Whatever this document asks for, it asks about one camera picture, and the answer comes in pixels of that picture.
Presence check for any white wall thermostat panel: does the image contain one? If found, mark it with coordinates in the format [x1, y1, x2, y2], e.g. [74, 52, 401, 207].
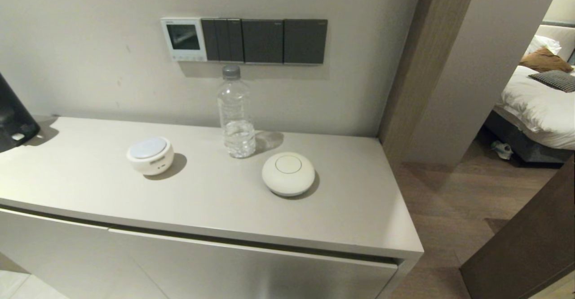
[160, 18, 208, 62]

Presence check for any white flat dome device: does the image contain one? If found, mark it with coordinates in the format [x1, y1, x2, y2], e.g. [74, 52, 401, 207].
[262, 152, 316, 197]

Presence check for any clear plastic water bottle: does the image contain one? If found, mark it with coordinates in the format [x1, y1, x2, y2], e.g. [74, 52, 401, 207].
[217, 65, 257, 159]

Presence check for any white round speaker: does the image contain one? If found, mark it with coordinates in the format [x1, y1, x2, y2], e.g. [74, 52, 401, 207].
[127, 136, 174, 176]

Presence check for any grey cabinet door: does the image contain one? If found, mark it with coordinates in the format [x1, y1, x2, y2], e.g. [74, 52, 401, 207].
[108, 227, 399, 299]
[0, 207, 170, 299]

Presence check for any grey cabinet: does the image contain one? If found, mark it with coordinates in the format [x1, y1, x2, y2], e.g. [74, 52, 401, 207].
[0, 116, 425, 299]

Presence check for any light slipper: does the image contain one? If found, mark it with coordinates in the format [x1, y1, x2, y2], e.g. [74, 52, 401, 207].
[491, 140, 513, 161]

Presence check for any bed with white duvet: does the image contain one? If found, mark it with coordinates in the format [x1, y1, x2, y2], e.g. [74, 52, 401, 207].
[483, 65, 575, 165]

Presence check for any dark brown wooden door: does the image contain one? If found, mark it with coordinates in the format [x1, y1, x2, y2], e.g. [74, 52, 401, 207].
[459, 154, 575, 299]

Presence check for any brown pillow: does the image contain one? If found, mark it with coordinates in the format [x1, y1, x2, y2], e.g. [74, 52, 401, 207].
[519, 47, 575, 73]

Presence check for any white pillow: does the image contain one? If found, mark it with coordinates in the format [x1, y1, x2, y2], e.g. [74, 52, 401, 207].
[525, 34, 562, 57]

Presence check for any grey checkered pillow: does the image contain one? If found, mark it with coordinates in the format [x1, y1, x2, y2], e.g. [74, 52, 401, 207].
[528, 70, 575, 93]

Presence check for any black plastic appliance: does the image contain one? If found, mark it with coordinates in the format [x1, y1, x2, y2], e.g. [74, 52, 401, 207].
[0, 72, 41, 153]

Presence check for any beige padded headboard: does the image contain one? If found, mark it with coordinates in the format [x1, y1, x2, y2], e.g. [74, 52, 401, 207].
[537, 20, 575, 62]

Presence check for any dark grey triple switch panel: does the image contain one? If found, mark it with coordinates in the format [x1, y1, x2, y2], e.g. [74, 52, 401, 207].
[201, 18, 244, 63]

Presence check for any wooden door frame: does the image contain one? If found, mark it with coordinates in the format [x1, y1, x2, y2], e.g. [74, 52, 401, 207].
[377, 0, 480, 170]

